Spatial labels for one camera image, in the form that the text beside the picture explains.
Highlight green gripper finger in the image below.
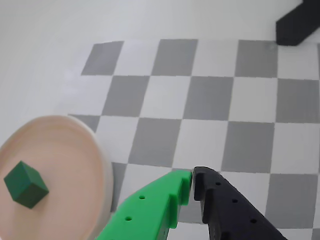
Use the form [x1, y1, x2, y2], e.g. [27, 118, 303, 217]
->
[94, 169, 194, 240]

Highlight dark green dice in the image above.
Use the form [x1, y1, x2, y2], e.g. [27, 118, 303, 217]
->
[3, 160, 50, 209]

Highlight grey white checkered mat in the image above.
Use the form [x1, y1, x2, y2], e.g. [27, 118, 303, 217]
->
[67, 38, 320, 240]

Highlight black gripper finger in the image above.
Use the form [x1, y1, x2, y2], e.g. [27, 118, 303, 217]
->
[191, 166, 289, 240]

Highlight beige round plate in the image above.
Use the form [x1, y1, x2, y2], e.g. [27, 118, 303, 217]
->
[0, 114, 115, 240]

